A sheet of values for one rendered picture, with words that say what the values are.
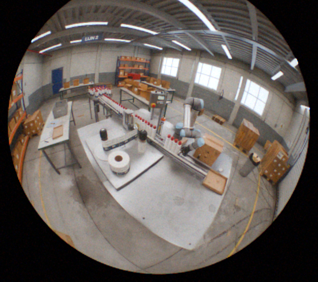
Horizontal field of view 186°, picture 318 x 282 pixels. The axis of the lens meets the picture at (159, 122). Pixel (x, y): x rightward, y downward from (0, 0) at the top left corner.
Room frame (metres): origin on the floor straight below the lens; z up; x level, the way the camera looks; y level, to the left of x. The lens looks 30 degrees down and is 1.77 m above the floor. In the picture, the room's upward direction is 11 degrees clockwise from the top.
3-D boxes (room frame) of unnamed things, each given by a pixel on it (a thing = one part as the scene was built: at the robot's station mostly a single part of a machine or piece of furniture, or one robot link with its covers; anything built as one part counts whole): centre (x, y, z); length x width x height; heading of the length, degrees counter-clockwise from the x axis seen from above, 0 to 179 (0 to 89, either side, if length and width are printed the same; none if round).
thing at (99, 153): (0.69, 0.52, 0.89); 0.31 x 0.31 x 0.01
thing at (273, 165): (0.88, -4.35, 0.57); 1.20 x 0.85 x 1.14; 49
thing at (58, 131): (0.68, 1.68, 0.82); 0.34 x 0.24 x 0.03; 53
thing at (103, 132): (0.69, 0.52, 1.04); 0.09 x 0.09 x 0.29
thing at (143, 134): (0.81, 0.13, 1.03); 0.09 x 0.09 x 0.30
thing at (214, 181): (0.52, -0.78, 0.85); 0.30 x 0.26 x 0.04; 55
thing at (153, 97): (1.21, 0.08, 1.38); 0.17 x 0.10 x 0.19; 110
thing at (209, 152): (0.93, -0.70, 0.99); 0.30 x 0.24 x 0.27; 56
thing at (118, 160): (0.53, 0.29, 0.95); 0.20 x 0.20 x 0.14
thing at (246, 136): (2.69, -3.58, 0.45); 1.20 x 0.84 x 0.89; 139
